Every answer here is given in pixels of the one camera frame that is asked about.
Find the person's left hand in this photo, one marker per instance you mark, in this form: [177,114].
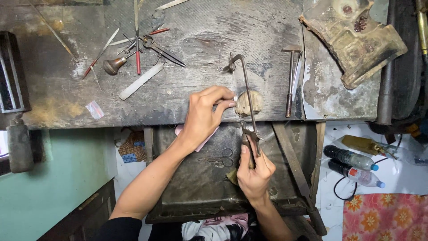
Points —
[200,120]

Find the person's right hand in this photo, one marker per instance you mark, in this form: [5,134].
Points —
[255,180]

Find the metal jeweller's saw frame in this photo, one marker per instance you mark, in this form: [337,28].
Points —
[246,83]

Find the pink paper sheet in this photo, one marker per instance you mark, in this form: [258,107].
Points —
[203,142]

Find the small tan scrap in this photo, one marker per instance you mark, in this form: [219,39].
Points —
[232,176]

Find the small black scissors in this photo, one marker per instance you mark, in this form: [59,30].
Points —
[219,158]

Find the worn wooden bench pin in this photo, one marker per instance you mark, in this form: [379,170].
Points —
[250,104]

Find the dark metal catch tray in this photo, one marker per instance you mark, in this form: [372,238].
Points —
[200,187]

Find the printed white shirt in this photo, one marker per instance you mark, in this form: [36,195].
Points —
[217,227]

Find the thin steel pin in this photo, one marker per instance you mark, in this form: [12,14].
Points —
[219,57]

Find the long white flat file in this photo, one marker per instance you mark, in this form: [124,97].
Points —
[140,82]

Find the brown checked cloth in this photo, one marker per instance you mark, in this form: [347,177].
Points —
[133,147]

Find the dark metal shears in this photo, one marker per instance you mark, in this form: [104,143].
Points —
[163,51]

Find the plastic bottle with blue cap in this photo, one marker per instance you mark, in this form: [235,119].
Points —
[349,157]

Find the small metal hammer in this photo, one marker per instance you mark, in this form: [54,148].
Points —
[290,83]

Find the red label plastic bottle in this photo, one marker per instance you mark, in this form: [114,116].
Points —
[357,174]

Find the white flat strip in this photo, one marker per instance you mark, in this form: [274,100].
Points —
[297,78]

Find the small clear plastic bag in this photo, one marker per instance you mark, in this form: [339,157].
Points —
[95,109]

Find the brass torch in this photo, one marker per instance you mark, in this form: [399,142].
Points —
[361,144]

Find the pale metal blade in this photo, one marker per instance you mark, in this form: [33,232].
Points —
[118,42]

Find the silver metal strip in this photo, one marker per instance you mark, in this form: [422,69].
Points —
[170,4]

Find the pink floral cloth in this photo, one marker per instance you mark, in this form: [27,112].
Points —
[384,217]

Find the dark wooden cabinet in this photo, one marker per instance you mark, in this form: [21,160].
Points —
[87,214]

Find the dark metal pipe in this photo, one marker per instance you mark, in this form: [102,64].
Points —
[386,90]

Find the worn burnt soldering block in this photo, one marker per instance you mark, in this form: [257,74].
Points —
[357,50]

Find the dark grey cylinder weight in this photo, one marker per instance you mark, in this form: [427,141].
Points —
[19,147]

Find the dark round machine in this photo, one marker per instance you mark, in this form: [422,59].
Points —
[408,67]

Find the dark framed box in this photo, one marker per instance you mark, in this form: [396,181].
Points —
[11,72]

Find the brass rod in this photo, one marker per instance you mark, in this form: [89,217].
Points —
[422,26]

